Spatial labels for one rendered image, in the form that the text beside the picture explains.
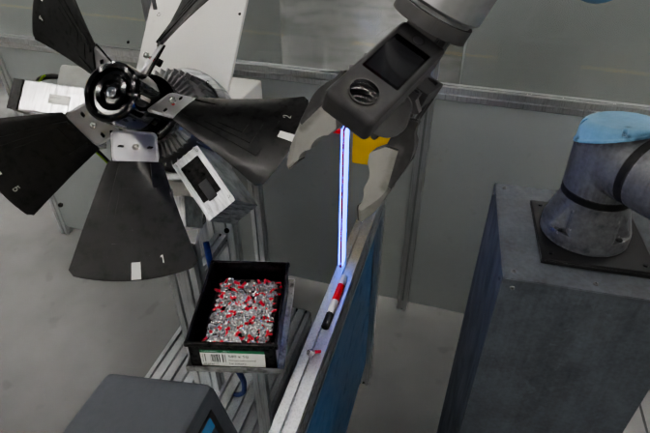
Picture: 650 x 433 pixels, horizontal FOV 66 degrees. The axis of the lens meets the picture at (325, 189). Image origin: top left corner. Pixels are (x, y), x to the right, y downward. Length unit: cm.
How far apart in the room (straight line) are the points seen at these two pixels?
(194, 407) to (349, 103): 25
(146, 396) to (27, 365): 183
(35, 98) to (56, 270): 137
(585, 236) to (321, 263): 134
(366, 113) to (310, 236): 167
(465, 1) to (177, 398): 38
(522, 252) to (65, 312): 191
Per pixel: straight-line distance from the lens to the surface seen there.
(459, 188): 176
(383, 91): 39
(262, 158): 89
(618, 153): 90
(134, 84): 100
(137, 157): 105
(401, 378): 197
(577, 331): 101
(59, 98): 133
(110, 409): 46
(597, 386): 112
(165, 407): 43
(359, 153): 117
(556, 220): 99
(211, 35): 131
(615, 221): 98
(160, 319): 222
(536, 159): 170
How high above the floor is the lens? 160
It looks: 34 degrees down
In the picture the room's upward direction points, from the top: straight up
